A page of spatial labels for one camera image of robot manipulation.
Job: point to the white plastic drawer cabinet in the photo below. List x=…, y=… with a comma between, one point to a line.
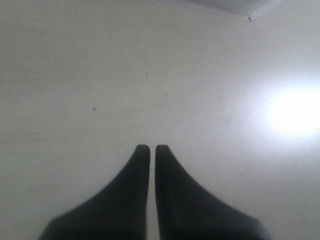
x=246, y=10

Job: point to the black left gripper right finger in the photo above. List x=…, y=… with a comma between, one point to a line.
x=187, y=211

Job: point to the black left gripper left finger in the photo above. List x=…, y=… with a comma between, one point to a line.
x=117, y=212

